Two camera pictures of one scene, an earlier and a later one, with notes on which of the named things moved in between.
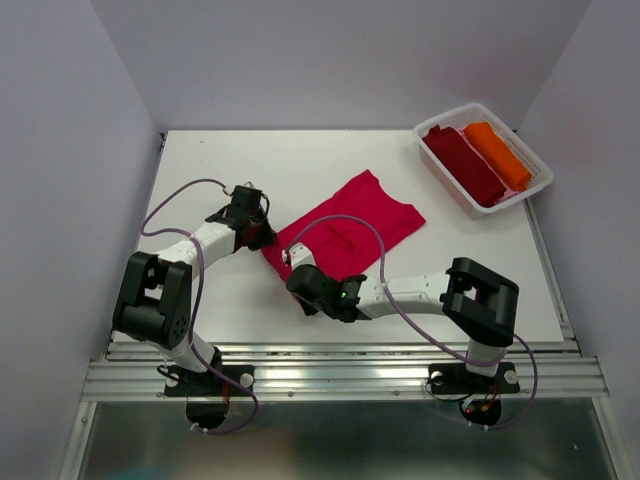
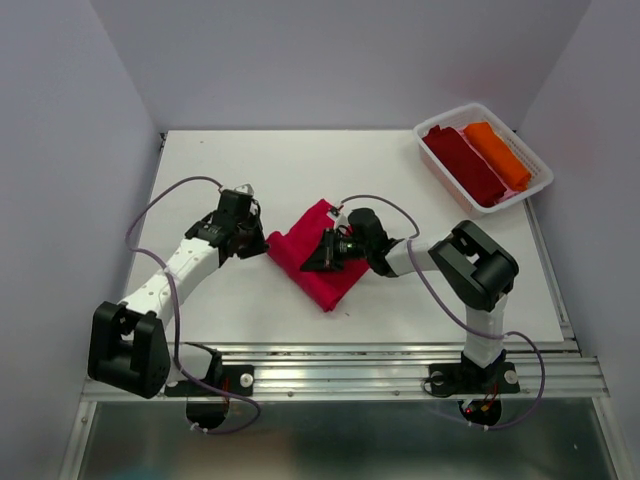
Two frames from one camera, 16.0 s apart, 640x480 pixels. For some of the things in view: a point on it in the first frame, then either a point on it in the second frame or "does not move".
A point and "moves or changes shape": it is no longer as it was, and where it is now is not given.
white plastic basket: [541, 174] does not move
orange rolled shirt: [500, 154] does not move
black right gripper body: [325, 309] -> [347, 246]
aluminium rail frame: [351, 370] does not move
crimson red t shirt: [347, 227] moves or changes shape
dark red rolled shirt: [466, 164] does not move
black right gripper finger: [308, 308] -> [333, 266]
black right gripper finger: [303, 302] -> [320, 259]
